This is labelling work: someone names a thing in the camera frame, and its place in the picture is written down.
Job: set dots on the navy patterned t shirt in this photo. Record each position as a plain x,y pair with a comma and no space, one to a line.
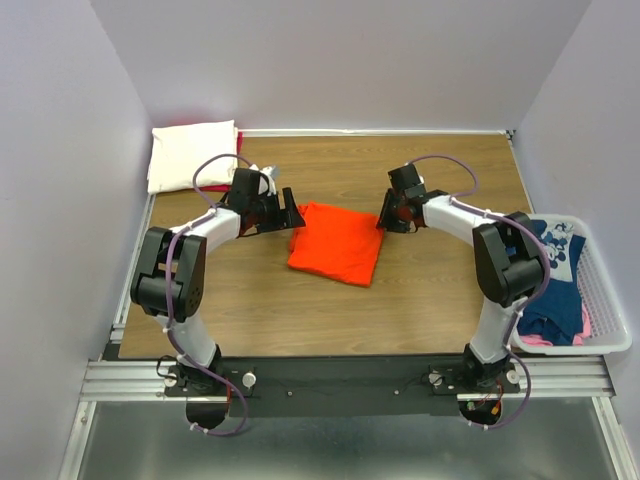
559,309

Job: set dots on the pink t shirt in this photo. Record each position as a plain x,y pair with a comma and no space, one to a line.
538,340

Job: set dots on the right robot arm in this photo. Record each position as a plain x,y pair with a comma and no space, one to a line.
511,268

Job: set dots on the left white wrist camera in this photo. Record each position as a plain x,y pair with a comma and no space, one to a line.
267,181

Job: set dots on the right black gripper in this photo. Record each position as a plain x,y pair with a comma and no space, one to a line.
384,218

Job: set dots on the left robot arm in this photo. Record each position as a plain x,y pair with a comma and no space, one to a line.
169,276

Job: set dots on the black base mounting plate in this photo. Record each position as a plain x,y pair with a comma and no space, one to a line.
340,386

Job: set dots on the white plastic basket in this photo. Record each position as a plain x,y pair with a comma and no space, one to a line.
609,330

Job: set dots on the folded white t shirt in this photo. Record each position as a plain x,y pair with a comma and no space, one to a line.
178,151

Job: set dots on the orange t shirt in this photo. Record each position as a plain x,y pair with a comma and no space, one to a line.
336,243

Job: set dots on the folded red t shirt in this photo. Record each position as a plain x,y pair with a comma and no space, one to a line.
225,187

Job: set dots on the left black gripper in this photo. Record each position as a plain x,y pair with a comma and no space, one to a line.
289,217

